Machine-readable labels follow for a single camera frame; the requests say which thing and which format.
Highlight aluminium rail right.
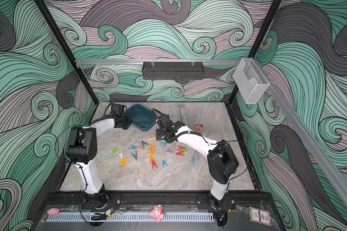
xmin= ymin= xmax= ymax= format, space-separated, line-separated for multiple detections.
xmin=251 ymin=58 xmax=347 ymax=208

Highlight orange clothespin middle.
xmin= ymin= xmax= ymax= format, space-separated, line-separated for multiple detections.
xmin=148 ymin=151 xmax=156 ymax=157

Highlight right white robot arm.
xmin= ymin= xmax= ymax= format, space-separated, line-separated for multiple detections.
xmin=156 ymin=114 xmax=239 ymax=207

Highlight beige pink clothespin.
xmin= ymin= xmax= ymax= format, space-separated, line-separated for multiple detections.
xmin=137 ymin=142 xmax=144 ymax=150

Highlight black corner frame post left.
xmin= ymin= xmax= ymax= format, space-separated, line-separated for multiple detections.
xmin=34 ymin=0 xmax=99 ymax=106

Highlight black corner frame post right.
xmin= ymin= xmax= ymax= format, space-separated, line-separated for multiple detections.
xmin=228 ymin=1 xmax=282 ymax=105

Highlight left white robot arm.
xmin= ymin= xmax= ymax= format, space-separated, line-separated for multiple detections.
xmin=65 ymin=113 xmax=132 ymax=208

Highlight pink pig plush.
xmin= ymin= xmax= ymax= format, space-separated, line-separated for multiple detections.
xmin=149 ymin=205 xmax=164 ymax=223

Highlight white slotted cable duct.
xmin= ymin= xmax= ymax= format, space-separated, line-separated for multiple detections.
xmin=45 ymin=212 xmax=215 ymax=223

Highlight clear plastic wall holder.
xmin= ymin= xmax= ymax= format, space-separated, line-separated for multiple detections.
xmin=233 ymin=58 xmax=270 ymax=104

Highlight teal storage box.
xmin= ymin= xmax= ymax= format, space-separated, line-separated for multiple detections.
xmin=127 ymin=104 xmax=156 ymax=132

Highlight pink strawberry bear toy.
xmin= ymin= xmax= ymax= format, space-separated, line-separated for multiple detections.
xmin=194 ymin=124 xmax=204 ymax=131

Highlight aluminium rail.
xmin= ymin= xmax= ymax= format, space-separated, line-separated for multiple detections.
xmin=75 ymin=59 xmax=240 ymax=66
xmin=251 ymin=58 xmax=347 ymax=208

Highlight badge card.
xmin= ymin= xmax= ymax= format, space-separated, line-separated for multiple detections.
xmin=249 ymin=207 xmax=272 ymax=226

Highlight black corner frame post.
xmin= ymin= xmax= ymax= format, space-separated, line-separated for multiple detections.
xmin=34 ymin=0 xmax=99 ymax=106
xmin=228 ymin=1 xmax=282 ymax=105

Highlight dark teal clothespin lower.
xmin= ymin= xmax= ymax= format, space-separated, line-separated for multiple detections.
xmin=131 ymin=151 xmax=138 ymax=160

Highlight black wall tray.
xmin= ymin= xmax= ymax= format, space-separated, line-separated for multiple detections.
xmin=142 ymin=62 xmax=204 ymax=80

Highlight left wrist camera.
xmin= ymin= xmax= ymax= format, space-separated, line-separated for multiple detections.
xmin=110 ymin=104 xmax=126 ymax=116

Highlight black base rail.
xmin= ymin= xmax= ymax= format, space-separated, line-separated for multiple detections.
xmin=44 ymin=191 xmax=274 ymax=210

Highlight rhinestone silver microphone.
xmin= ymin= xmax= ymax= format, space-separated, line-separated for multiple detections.
xmin=178 ymin=105 xmax=188 ymax=125

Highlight light teal clothespin right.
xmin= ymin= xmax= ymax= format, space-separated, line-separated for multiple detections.
xmin=190 ymin=157 xmax=195 ymax=166

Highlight small pink toy left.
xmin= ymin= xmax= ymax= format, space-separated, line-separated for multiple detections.
xmin=47 ymin=208 xmax=60 ymax=216

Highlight white clothespin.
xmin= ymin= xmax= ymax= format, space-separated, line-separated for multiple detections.
xmin=117 ymin=149 xmax=123 ymax=158

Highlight grey clothespin right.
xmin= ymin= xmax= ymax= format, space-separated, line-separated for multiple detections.
xmin=193 ymin=151 xmax=199 ymax=161

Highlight yellow clothespin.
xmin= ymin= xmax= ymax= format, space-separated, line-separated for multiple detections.
xmin=119 ymin=157 xmax=128 ymax=167

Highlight tan clothespin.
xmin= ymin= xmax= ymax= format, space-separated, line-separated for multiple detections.
xmin=147 ymin=135 xmax=156 ymax=141

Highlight aluminium rail back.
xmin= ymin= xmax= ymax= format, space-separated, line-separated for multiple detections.
xmin=75 ymin=59 xmax=240 ymax=66

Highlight red clothespin lower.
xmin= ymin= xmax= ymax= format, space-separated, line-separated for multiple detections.
xmin=152 ymin=161 xmax=158 ymax=169

